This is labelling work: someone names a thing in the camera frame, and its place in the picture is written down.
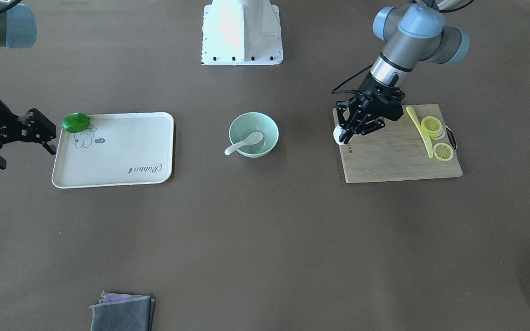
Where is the cream rectangular tray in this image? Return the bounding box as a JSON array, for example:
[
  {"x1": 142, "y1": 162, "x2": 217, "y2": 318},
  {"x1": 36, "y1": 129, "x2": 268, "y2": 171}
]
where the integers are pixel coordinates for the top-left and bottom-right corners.
[{"x1": 51, "y1": 112, "x2": 175, "y2": 189}]

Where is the yellow plastic knife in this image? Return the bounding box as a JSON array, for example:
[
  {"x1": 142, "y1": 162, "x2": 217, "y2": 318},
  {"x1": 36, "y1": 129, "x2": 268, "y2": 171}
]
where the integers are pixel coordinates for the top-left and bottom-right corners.
[{"x1": 406, "y1": 106, "x2": 434, "y2": 159}]

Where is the grey folded cloth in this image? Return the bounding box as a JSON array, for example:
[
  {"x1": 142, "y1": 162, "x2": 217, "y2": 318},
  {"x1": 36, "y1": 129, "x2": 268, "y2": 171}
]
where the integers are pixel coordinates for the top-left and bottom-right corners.
[{"x1": 90, "y1": 291, "x2": 156, "y2": 331}]

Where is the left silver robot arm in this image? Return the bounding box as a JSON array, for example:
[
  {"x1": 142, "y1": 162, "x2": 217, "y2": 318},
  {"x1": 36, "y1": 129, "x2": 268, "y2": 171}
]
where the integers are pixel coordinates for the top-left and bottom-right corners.
[{"x1": 333, "y1": 0, "x2": 470, "y2": 145}]

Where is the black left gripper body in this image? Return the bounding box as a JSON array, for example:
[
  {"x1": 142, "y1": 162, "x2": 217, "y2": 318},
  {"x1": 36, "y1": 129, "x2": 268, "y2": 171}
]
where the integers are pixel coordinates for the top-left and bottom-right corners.
[{"x1": 336, "y1": 74, "x2": 405, "y2": 136}]

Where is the lemon slice near handle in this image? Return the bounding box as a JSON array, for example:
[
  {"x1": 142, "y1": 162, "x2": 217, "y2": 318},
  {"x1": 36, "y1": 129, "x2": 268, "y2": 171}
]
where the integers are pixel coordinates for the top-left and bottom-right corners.
[{"x1": 433, "y1": 143, "x2": 455, "y2": 162}]

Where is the light green ceramic bowl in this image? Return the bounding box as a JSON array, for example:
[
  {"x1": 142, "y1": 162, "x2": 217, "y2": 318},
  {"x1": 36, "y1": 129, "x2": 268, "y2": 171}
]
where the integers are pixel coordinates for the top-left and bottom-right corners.
[{"x1": 229, "y1": 112, "x2": 279, "y2": 158}]

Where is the bamboo cutting board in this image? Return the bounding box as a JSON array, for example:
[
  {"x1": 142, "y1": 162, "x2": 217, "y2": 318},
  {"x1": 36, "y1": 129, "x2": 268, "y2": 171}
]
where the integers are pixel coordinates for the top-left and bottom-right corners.
[{"x1": 339, "y1": 112, "x2": 463, "y2": 183}]

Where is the white ceramic spoon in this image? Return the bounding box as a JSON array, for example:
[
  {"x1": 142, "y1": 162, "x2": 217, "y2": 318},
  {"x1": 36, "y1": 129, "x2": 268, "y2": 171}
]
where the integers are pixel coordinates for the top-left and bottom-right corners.
[{"x1": 224, "y1": 131, "x2": 264, "y2": 155}]

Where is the green lime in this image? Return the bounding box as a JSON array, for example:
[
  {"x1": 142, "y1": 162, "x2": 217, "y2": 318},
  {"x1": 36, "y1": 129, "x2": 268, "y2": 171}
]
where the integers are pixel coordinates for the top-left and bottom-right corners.
[{"x1": 61, "y1": 113, "x2": 91, "y2": 133}]

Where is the white pedestal column base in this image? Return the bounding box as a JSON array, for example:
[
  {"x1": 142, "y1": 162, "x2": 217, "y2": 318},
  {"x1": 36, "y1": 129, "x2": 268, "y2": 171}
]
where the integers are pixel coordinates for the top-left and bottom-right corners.
[{"x1": 201, "y1": 0, "x2": 284, "y2": 66}]

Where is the lemon slice stack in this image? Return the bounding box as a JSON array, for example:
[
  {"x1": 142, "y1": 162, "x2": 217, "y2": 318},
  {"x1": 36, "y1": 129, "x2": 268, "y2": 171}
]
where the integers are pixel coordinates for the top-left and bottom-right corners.
[{"x1": 421, "y1": 116, "x2": 445, "y2": 140}]

